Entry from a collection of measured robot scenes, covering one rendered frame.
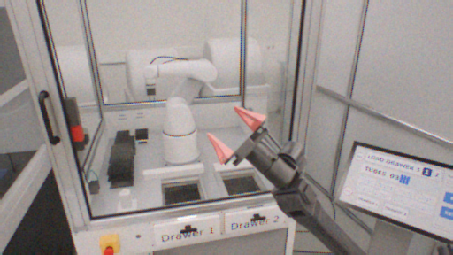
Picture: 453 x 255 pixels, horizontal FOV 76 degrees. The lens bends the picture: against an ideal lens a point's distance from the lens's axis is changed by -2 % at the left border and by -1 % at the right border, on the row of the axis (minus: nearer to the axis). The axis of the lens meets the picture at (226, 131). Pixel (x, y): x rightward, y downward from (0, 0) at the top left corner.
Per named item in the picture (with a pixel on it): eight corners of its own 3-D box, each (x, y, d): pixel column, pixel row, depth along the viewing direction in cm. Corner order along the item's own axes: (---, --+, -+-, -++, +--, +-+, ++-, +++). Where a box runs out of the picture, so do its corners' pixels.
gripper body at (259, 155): (256, 134, 72) (278, 154, 72) (229, 162, 68) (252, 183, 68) (264, 124, 67) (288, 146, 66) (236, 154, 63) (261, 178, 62)
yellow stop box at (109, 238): (119, 254, 121) (117, 242, 118) (101, 258, 119) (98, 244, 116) (120, 245, 125) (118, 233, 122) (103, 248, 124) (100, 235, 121)
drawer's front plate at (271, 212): (283, 223, 141) (285, 205, 136) (225, 234, 134) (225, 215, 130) (281, 221, 142) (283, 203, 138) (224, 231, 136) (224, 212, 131)
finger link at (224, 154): (218, 125, 71) (247, 150, 71) (198, 144, 69) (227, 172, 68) (224, 113, 65) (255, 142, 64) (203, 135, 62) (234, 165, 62)
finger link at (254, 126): (236, 107, 74) (264, 132, 73) (218, 125, 71) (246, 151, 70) (243, 95, 68) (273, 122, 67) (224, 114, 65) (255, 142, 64)
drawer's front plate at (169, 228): (219, 235, 134) (219, 216, 129) (156, 246, 128) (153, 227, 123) (218, 232, 135) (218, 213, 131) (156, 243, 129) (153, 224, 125)
